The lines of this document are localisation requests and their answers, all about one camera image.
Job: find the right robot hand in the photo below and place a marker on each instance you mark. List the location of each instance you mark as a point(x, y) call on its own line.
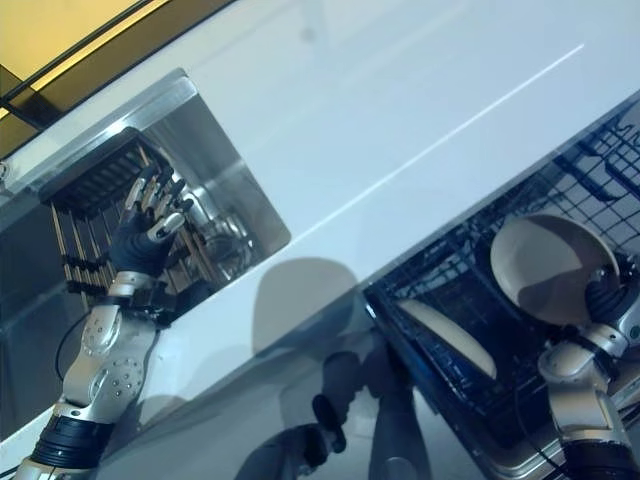
point(606, 300)

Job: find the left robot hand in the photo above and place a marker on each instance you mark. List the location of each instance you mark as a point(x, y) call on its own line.
point(135, 245)

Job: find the beige round plate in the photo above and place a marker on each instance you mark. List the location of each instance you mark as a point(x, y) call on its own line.
point(540, 265)
point(450, 332)

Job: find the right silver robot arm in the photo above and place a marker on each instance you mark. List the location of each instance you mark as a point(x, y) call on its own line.
point(580, 400)

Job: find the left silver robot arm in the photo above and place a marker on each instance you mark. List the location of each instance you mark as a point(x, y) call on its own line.
point(102, 365)

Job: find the black dish drying rack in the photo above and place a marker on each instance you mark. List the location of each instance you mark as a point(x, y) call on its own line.
point(90, 175)

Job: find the chrome faucet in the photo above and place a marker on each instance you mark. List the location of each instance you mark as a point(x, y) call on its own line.
point(225, 240)

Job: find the stainless steel sink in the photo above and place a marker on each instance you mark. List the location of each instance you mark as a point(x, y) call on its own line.
point(210, 150)

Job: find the glossy grey cabinet front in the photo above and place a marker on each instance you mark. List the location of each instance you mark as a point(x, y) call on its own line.
point(210, 400)

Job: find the black window frame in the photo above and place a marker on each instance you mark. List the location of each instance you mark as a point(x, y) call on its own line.
point(45, 70)

